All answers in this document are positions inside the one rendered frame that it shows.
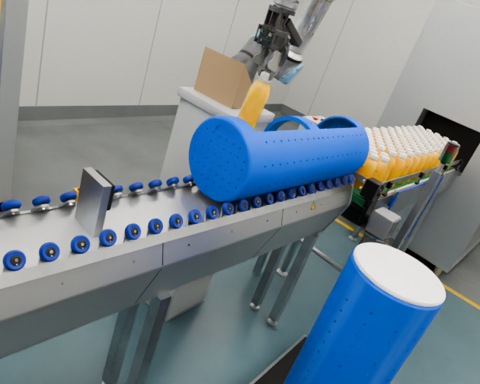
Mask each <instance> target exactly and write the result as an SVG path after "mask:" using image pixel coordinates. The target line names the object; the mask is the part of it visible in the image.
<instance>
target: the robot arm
mask: <svg viewBox="0 0 480 384"><path fill-rule="evenodd" d="M333 1H336V0H309V1H308V3H307V5H306V6H305V8H304V10H303V12H302V14H301V15H300V17H299V20H298V21H297V22H296V25H295V26H294V24H293V22H292V20H291V18H289V15H291V16H294V17H295V14H296V12H295V11H297V9H298V7H299V3H300V0H274V3H275V4H274V5H269V8H268V10H267V15H266V18H265V20H264V24H259V25H258V29H257V32H256V33H255V34H254V35H253V36H252V37H250V38H249V40H248V42H247V43H246V44H245V45H244V46H243V47H242V48H241V50H240V51H239V52H238V53H237V54H236V55H234V56H233V57H231V58H232V59H234V60H236V61H239V62H241V63H243V64H245V65H246V69H247V71H248V75H249V78H250V80H251V84H252V83H253V80H254V77H255V75H256V73H257V72H258V75H259V76H260V75H261V72H264V71H265V72H267V73H269V74H270V75H269V79H268V81H271V80H272V79H273V78H275V79H276V80H277V81H279V82H281V83H283V84H285V85H287V84H289V83H290V82H291V81H292V80H293V79H294V78H295V77H296V76H297V75H298V74H299V72H300V71H301V70H302V68H303V64H302V63H301V62H302V61H303V55H302V53H303V52H304V50H305V48H306V47H307V45H308V43H309V41H310V40H311V39H312V36H313V35H314V33H315V31H316V30H317V28H318V26H319V25H320V23H321V22H322V19H323V17H324V16H325V14H326V13H327V11H328V9H329V8H330V6H331V4H332V2H333ZM259 29H261V30H260V32H258V30H259Z"/></svg>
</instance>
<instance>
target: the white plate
mask: <svg viewBox="0 0 480 384"><path fill-rule="evenodd" d="M354 260H355V262H356V264H357V266H358V268H359V269H360V271H361V272H362V273H363V274H364V275H365V276H366V277H367V278H368V279H369V280H370V281H371V282H372V283H374V284H375V285H376V286H378V287H379V288H380V289H381V290H383V291H385V292H386V293H388V294H389V295H391V296H394V297H395V298H397V299H400V300H402V301H404V302H407V303H410V304H413V305H416V306H423V307H434V306H439V305H441V304H442V303H443V301H444V300H445V298H446V292H445V289H444V287H443V284H442V283H441V282H440V280H439V279H438V278H437V277H436V275H435V274H434V273H433V272H432V271H431V270H429V269H428V268H427V267H426V266H424V265H423V264H422V263H421V262H420V261H418V260H416V259H415V258H413V257H412V256H410V255H408V254H406V253H404V252H402V251H399V250H398V249H396V248H393V247H390V246H388V245H382V244H379V243H372V242H367V243H363V244H360V245H358V246H357V247H356V248H355V249H354Z"/></svg>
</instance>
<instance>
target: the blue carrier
mask: <svg viewBox="0 0 480 384"><path fill-rule="evenodd" d="M291 120H292V121H295V122H297V123H299V124H301V125H302V126H303V127H304V128H305V130H278V129H279V127H280V126H282V125H283V124H284V123H286V122H288V121H291ZM369 149H370V143H369V138H368V135H367V133H366V130H365V129H364V128H363V126H362V125H361V124H360V123H359V122H358V121H356V120H355V119H353V118H351V117H345V116H334V117H328V118H326V119H324V120H323V121H321V122H320V123H319V124H318V125H317V126H316V125H315V124H314V123H313V122H312V121H311V120H309V119H307V118H305V117H299V116H285V117H279V118H277V119H275V120H273V121H272V122H271V123H269V124H268V125H267V127H266V128H265V130H264V131H259V132H255V131H254V130H253V128H252V127H251V126H250V125H249V124H248V123H247V122H245V121H244V120H243V119H241V118H238V117H234V116H215V117H210V118H208V119H206V120H204V121H203V122H202V123H201V124H200V125H199V126H198V127H197V128H196V130H195V131H194V134H193V136H192V138H191V141H190V147H189V156H188V157H189V166H190V172H191V174H192V177H193V180H194V182H195V184H196V185H197V187H198V188H199V189H200V191H201V192H202V193H203V194H204V195H205V196H207V197H208V198H210V199H211V200H214V201H216V202H222V203H225V202H229V201H233V200H240V199H243V198H246V197H253V196H257V195H260V194H266V193H270V192H274V191H278V190H283V189H287V188H291V187H297V186H301V185H304V184H311V183H315V182H318V181H324V180H328V179H332V178H338V177H341V176H345V175H349V174H353V173H354V172H355V171H357V170H359V169H360V168H361V167H362V166H363V164H364V162H365V161H366V159H367V156H368V154H369Z"/></svg>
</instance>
